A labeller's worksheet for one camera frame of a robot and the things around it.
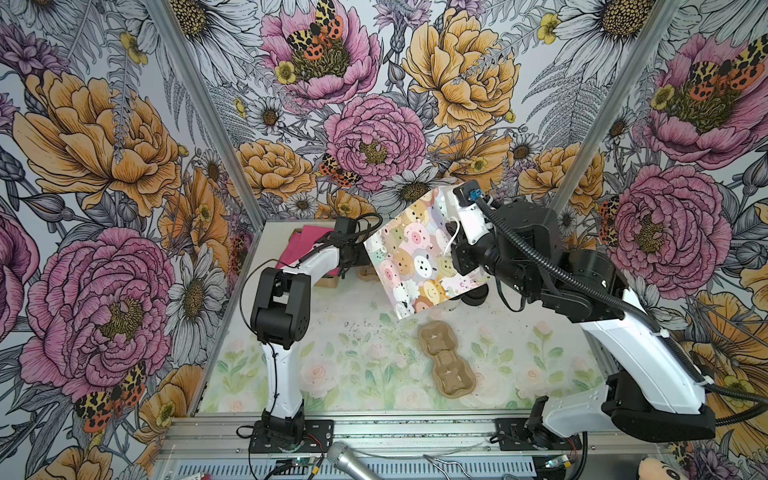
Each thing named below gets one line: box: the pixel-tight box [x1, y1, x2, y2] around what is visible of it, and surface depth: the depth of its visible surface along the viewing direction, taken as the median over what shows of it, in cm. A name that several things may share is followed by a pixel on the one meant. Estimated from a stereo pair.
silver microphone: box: [326, 441, 384, 480], surface depth 70 cm
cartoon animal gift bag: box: [363, 186, 492, 320], surface depth 66 cm
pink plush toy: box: [637, 452, 689, 480], surface depth 66 cm
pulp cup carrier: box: [418, 320, 476, 399], surface depth 85 cm
